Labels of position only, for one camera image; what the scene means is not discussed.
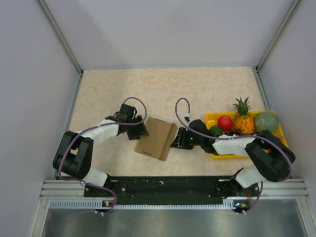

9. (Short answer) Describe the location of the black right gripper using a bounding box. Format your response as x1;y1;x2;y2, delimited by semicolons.
170;126;203;150

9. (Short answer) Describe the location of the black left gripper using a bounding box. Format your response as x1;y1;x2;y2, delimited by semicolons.
126;115;149;140

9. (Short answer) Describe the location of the brown cardboard box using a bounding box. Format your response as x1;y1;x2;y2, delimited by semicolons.
135;117;177;161

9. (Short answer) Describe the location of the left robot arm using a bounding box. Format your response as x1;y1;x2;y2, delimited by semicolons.
52;104;149;196

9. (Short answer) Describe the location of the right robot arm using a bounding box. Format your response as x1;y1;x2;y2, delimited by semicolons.
171;119;296;196

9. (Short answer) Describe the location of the green lime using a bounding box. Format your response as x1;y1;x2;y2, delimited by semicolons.
209;125;223;137

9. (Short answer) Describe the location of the red apple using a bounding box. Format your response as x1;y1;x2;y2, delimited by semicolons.
217;116;233;131

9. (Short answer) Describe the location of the purple grape bunch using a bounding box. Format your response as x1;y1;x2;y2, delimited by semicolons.
225;129;243;136

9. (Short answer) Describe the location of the orange pineapple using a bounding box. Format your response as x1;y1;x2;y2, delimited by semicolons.
233;97;255;135

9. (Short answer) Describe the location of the green melon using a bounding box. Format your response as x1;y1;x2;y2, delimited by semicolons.
254;111;279;133

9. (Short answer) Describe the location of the yellow plastic tray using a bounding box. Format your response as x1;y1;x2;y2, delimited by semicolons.
205;112;289;159

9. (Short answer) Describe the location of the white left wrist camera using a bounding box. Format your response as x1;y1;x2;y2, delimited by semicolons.
132;107;137;118

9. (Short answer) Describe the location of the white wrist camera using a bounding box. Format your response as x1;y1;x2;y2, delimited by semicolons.
132;107;137;118
185;112;193;123

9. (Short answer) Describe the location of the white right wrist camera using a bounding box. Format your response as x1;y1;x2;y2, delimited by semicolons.
185;112;193;123

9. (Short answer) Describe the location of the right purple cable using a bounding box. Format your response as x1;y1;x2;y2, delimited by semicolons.
175;97;296;215

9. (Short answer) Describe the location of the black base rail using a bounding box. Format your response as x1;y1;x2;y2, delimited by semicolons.
83;175;262;205

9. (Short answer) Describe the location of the left aluminium frame post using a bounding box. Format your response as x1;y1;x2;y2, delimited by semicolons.
36;0;83;76

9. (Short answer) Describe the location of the aluminium frame post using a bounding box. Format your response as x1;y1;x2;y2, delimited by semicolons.
36;0;83;76
255;0;303;74

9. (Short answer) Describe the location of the right aluminium frame post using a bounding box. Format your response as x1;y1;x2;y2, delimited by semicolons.
255;0;303;74

